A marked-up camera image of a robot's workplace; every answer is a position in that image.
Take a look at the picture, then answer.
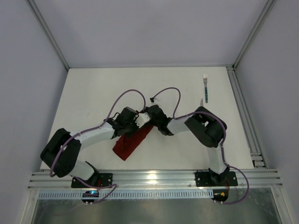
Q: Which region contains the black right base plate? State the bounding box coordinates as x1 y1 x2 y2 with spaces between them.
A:
195 171 238 187

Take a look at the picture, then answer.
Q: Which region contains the right corner frame post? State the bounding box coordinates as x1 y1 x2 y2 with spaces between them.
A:
232 0 277 69

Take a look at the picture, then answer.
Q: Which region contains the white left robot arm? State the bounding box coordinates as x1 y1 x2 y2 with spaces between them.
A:
40 107 139 181

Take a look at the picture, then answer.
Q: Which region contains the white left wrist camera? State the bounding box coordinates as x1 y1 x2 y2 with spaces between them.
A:
135 112 150 128

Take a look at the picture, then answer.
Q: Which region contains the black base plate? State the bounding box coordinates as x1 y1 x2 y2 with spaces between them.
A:
195 171 238 187
71 173 113 189

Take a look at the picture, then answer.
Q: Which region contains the aluminium rail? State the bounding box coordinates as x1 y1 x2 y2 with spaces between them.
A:
28 169 283 190
226 66 268 169

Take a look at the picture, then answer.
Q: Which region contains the slotted cable duct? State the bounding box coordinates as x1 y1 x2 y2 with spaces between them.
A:
38 189 214 200

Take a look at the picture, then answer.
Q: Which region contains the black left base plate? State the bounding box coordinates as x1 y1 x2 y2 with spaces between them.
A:
71 173 113 189

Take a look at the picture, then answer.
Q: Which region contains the fork with teal handle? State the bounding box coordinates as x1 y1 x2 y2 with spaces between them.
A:
203 74 208 103

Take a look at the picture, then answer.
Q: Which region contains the left corner frame post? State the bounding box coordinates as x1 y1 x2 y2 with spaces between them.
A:
25 0 70 71

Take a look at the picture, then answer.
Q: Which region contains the corner frame post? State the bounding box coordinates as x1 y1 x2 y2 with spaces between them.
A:
232 0 277 69
25 0 70 71

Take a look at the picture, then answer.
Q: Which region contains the aluminium front rail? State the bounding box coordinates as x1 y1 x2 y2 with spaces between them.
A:
28 169 283 190

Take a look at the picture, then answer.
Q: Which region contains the aluminium right side rail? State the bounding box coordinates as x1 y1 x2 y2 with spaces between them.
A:
226 66 268 169

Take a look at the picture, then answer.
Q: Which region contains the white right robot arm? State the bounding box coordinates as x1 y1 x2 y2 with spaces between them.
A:
145 105 229 186

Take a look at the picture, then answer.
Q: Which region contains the dark red cloth napkin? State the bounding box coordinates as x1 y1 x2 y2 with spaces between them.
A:
113 124 154 161

